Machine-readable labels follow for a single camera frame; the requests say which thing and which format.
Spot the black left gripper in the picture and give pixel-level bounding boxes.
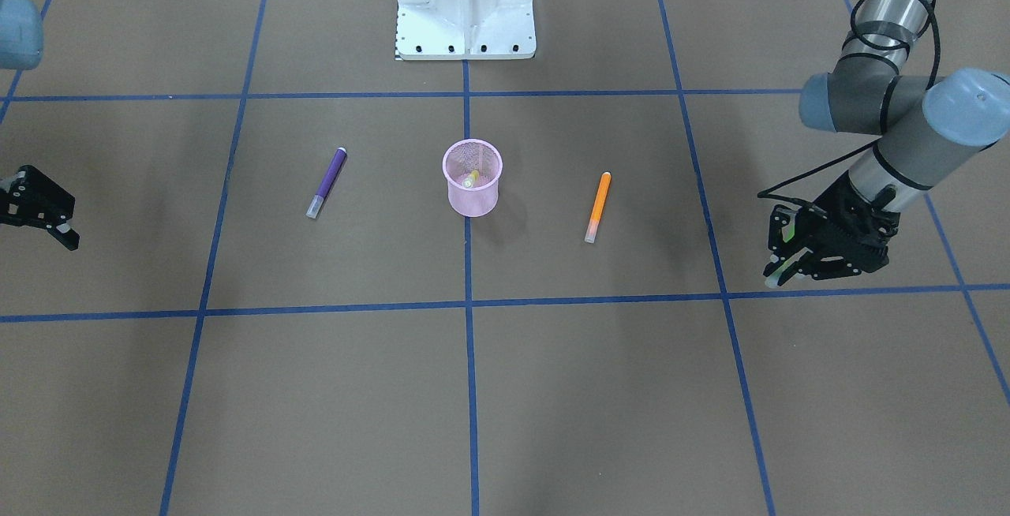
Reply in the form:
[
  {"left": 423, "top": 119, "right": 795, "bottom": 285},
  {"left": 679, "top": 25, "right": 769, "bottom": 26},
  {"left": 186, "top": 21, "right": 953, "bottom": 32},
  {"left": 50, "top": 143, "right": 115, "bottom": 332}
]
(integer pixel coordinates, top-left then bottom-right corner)
[{"left": 768, "top": 174, "right": 900, "bottom": 282}]

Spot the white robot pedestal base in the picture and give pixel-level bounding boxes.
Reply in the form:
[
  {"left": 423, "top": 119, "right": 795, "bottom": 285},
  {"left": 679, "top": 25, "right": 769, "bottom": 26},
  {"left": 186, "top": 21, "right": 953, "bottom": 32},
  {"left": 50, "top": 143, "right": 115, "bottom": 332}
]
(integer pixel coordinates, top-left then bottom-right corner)
[{"left": 395, "top": 0, "right": 537, "bottom": 61}]

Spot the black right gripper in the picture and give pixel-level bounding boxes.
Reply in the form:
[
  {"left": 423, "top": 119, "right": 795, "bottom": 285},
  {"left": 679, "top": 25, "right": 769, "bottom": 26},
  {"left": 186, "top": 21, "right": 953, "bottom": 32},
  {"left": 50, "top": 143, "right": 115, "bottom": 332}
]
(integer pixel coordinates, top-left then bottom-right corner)
[{"left": 1, "top": 165, "right": 80, "bottom": 251}]

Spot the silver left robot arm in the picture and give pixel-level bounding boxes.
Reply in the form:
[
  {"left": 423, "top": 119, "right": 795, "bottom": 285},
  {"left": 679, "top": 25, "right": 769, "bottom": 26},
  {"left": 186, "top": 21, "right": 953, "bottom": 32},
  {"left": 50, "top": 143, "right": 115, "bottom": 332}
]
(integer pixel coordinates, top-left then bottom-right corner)
[{"left": 761, "top": 0, "right": 1009, "bottom": 287}]

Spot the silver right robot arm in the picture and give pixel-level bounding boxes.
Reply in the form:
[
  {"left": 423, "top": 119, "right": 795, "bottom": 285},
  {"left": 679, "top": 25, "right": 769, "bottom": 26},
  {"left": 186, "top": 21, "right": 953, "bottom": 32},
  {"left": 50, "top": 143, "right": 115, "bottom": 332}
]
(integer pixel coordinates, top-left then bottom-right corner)
[{"left": 1, "top": 0, "right": 80, "bottom": 251}]

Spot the yellow marker pen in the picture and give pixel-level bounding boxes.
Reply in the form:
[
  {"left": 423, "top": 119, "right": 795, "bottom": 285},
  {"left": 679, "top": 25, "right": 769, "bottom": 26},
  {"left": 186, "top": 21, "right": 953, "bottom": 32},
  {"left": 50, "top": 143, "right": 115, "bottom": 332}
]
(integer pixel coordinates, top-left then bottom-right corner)
[{"left": 461, "top": 170, "right": 481, "bottom": 189}]

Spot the purple marker pen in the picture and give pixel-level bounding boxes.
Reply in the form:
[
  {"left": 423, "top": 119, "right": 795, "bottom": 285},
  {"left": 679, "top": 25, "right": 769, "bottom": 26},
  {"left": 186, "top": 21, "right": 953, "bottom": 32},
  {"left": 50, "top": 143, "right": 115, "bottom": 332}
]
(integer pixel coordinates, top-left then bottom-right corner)
[{"left": 306, "top": 147, "right": 347, "bottom": 220}]

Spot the orange marker pen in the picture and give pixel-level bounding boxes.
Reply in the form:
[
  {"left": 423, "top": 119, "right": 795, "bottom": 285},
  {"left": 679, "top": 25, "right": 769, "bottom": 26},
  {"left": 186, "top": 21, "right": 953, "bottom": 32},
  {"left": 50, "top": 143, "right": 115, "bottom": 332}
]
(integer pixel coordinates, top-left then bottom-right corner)
[{"left": 584, "top": 171, "right": 612, "bottom": 244}]

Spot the green marker pen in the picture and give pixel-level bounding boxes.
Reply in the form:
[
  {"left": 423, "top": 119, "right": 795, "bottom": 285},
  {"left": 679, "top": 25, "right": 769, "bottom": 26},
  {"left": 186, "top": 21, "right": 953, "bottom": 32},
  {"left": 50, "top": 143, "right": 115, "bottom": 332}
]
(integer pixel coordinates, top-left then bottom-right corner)
[{"left": 762, "top": 216, "right": 796, "bottom": 289}]

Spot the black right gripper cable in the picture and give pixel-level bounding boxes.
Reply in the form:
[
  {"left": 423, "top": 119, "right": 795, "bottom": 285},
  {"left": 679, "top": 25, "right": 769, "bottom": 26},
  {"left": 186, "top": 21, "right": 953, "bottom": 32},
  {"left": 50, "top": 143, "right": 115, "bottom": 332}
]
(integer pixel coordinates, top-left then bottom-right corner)
[{"left": 758, "top": 0, "right": 941, "bottom": 205}]

